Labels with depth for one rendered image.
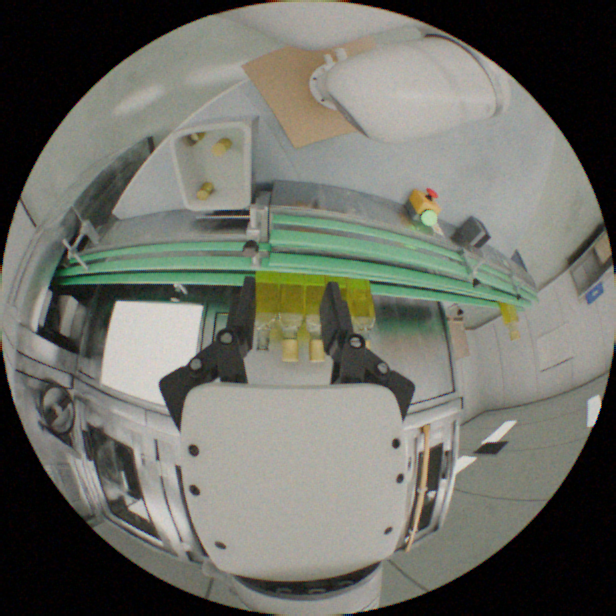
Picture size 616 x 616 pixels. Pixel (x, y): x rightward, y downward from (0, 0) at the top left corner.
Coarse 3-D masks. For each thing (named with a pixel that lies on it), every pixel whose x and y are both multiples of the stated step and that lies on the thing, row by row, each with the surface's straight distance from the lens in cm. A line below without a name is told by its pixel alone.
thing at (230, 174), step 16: (192, 128) 44; (208, 128) 43; (224, 128) 50; (240, 128) 41; (176, 144) 48; (208, 144) 52; (240, 144) 50; (176, 160) 48; (192, 160) 54; (208, 160) 54; (224, 160) 52; (240, 160) 51; (192, 176) 54; (208, 176) 56; (224, 176) 54; (240, 176) 53; (192, 192) 55; (224, 192) 55; (240, 192) 54; (192, 208) 54; (208, 208) 52; (224, 208) 51; (240, 208) 50
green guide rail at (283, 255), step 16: (272, 256) 45; (288, 256) 46; (304, 256) 46; (320, 256) 48; (336, 256) 49; (352, 256) 51; (368, 256) 53; (352, 272) 48; (368, 272) 49; (384, 272) 52; (400, 272) 55; (416, 272) 59; (432, 272) 65; (448, 272) 72; (464, 288) 76; (480, 288) 88; (496, 288) 106; (528, 304) 163
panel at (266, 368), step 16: (160, 304) 71; (176, 304) 67; (192, 304) 64; (208, 304) 62; (224, 304) 61; (208, 320) 60; (224, 320) 60; (208, 336) 59; (256, 336) 57; (272, 336) 57; (304, 336) 57; (256, 352) 56; (272, 352) 56; (304, 352) 56; (256, 368) 55; (272, 368) 55; (288, 368) 55; (304, 368) 56; (320, 368) 56; (272, 384) 55; (288, 384) 55; (304, 384) 55; (320, 384) 56; (144, 400) 67
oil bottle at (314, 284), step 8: (304, 280) 48; (312, 280) 47; (320, 280) 47; (304, 288) 47; (312, 288) 46; (320, 288) 46; (304, 296) 46; (312, 296) 45; (320, 296) 45; (304, 304) 45; (312, 304) 44; (304, 312) 44; (312, 312) 43; (304, 320) 44; (312, 320) 43; (304, 328) 46; (312, 328) 44; (320, 328) 44
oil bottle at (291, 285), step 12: (288, 276) 46; (300, 276) 47; (288, 288) 45; (300, 288) 45; (288, 300) 43; (300, 300) 44; (288, 312) 42; (300, 312) 42; (288, 324) 42; (300, 324) 43
